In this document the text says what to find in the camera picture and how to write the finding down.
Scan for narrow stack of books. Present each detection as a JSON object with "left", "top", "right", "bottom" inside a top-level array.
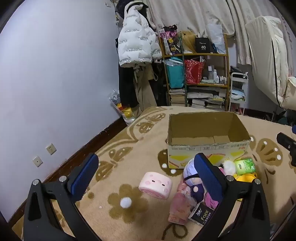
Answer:
[{"left": 168, "top": 88, "right": 186, "bottom": 107}]

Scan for green tissue packet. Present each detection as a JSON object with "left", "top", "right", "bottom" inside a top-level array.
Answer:
[{"left": 234, "top": 158, "right": 256, "bottom": 176}]

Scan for yellow frame shelf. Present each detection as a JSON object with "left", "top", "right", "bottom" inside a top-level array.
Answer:
[{"left": 159, "top": 32, "right": 230, "bottom": 111}]

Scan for pink fluffy cloth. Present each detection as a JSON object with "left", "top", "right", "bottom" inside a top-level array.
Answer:
[{"left": 168, "top": 183, "right": 197, "bottom": 225}]

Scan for wide pile of books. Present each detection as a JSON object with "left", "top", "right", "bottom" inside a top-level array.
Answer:
[{"left": 187, "top": 87, "right": 226, "bottom": 110}]

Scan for white puffer jacket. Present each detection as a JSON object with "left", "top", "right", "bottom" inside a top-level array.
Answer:
[{"left": 117, "top": 3, "right": 162, "bottom": 68}]

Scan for red patterned bag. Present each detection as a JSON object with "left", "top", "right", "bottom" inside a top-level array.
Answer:
[{"left": 184, "top": 59, "right": 205, "bottom": 85}]

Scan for white trolley cart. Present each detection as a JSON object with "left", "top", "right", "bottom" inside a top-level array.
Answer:
[{"left": 229, "top": 72, "right": 249, "bottom": 112}]

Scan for white floral curtain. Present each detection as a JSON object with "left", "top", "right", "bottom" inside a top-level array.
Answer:
[{"left": 148, "top": 0, "right": 252, "bottom": 65}]

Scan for clear plastic bag of items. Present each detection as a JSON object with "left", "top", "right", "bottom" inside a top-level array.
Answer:
[{"left": 109, "top": 89, "right": 137, "bottom": 126}]

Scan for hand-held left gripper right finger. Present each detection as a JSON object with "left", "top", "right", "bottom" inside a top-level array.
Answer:
[{"left": 194, "top": 152, "right": 271, "bottom": 241}]

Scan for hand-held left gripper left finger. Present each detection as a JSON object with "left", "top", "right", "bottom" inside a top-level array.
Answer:
[{"left": 23, "top": 152, "right": 100, "bottom": 241}]

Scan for cardboard box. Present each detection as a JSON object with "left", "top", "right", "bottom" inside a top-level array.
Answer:
[{"left": 166, "top": 112, "right": 251, "bottom": 169}]

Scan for pink pig plush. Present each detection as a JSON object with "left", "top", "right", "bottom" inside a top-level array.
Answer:
[{"left": 138, "top": 171, "right": 173, "bottom": 200}]

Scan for black box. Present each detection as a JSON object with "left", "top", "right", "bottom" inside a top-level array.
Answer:
[{"left": 195, "top": 37, "right": 211, "bottom": 54}]

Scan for black hanging garment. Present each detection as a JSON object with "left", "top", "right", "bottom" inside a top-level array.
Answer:
[{"left": 118, "top": 62, "right": 139, "bottom": 108}]

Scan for white fluffy pompom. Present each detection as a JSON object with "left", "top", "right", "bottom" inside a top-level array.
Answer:
[{"left": 222, "top": 161, "right": 237, "bottom": 175}]

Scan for purple-haired plush doll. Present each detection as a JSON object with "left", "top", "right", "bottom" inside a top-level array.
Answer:
[{"left": 183, "top": 159, "right": 206, "bottom": 201}]

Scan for blonde wig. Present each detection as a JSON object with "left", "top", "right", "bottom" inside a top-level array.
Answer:
[{"left": 180, "top": 31, "right": 197, "bottom": 53}]

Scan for beige hanging trousers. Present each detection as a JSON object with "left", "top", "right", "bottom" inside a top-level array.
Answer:
[{"left": 134, "top": 65, "right": 158, "bottom": 117}]

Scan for teal bag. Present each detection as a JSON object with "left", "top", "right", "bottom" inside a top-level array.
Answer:
[{"left": 165, "top": 58, "right": 185, "bottom": 89}]

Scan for yellow bear plush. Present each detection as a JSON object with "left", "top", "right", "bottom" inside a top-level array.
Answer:
[{"left": 232, "top": 172, "right": 258, "bottom": 202}]

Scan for white bedding cover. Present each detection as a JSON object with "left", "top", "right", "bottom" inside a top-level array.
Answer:
[{"left": 245, "top": 16, "right": 296, "bottom": 109}]

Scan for row of cosmetic bottles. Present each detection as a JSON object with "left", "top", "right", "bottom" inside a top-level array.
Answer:
[{"left": 207, "top": 65, "right": 228, "bottom": 84}]

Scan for printed black pink bag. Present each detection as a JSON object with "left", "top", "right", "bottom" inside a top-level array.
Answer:
[{"left": 159, "top": 25, "right": 182, "bottom": 55}]

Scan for beige patterned rug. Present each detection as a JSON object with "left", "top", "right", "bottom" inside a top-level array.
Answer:
[{"left": 11, "top": 105, "right": 296, "bottom": 241}]

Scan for black tissue packet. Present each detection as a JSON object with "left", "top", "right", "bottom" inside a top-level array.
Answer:
[{"left": 188, "top": 203, "right": 214, "bottom": 227}]

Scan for clear plastic wrap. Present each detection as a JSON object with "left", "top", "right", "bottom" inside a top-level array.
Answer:
[{"left": 206, "top": 23, "right": 226, "bottom": 54}]

